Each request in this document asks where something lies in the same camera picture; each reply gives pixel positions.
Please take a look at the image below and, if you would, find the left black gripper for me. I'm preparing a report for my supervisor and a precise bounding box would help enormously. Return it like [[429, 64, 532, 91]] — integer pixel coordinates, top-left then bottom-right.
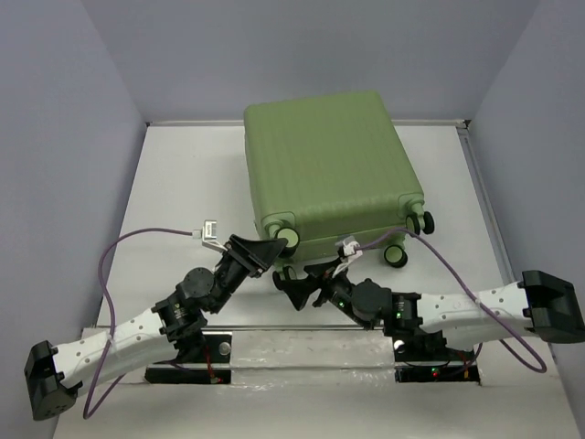
[[207, 234, 287, 314]]

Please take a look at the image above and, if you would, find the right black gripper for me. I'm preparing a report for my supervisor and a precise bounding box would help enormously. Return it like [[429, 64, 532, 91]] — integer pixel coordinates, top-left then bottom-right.
[[280, 256, 372, 330]]

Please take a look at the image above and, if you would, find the green hard-shell suitcase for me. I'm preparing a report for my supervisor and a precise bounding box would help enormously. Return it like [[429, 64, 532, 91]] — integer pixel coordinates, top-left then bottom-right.
[[243, 91, 435, 280]]

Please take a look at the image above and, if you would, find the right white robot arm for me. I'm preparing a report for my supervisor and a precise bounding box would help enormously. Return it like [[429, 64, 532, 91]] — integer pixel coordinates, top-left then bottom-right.
[[272, 261, 584, 359]]

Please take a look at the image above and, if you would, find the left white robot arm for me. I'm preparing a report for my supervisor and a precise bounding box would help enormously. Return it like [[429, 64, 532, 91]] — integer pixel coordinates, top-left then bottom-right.
[[24, 235, 287, 422]]

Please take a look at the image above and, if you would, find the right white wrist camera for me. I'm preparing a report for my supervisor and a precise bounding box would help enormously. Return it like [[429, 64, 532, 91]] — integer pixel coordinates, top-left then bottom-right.
[[333, 235, 363, 277]]

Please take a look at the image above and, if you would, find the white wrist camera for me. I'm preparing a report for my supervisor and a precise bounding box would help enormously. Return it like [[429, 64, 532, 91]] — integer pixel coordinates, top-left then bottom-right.
[[191, 219, 226, 252], [333, 235, 363, 277]]

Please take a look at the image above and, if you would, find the aluminium rail across table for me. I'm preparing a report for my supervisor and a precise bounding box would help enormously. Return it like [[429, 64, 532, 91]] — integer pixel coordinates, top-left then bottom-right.
[[203, 324, 363, 332]]

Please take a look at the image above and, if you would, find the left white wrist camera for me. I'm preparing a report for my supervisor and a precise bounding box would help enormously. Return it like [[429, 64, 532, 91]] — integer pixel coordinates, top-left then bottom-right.
[[191, 219, 226, 252]]

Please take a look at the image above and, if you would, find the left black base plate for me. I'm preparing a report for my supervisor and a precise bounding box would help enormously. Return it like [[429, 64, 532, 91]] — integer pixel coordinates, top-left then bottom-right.
[[144, 331, 232, 385]]

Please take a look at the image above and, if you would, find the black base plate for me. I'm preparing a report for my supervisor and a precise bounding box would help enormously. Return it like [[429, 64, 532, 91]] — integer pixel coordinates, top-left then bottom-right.
[[144, 331, 232, 385], [393, 333, 481, 384]]

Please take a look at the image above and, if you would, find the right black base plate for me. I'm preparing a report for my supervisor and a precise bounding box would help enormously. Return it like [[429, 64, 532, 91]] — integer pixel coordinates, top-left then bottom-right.
[[393, 333, 481, 384]]

